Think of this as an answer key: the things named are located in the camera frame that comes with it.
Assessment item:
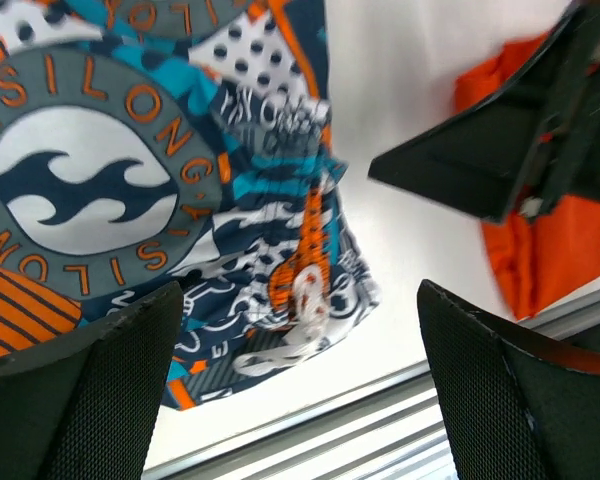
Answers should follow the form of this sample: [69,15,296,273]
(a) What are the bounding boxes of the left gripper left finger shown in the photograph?
[0,282,183,479]

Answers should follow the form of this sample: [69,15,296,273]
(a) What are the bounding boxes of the orange shorts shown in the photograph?
[453,33,600,320]

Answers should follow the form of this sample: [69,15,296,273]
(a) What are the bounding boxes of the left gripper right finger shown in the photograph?
[417,280,600,479]

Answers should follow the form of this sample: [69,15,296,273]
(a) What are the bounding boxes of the aluminium rail beam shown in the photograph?
[142,282,600,480]

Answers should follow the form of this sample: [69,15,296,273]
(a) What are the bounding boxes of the colourful patterned shorts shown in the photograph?
[0,1,379,410]

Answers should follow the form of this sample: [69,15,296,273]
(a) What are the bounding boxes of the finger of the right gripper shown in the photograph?
[367,4,600,224]

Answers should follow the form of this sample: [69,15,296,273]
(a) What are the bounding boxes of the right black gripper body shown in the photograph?
[519,0,600,216]

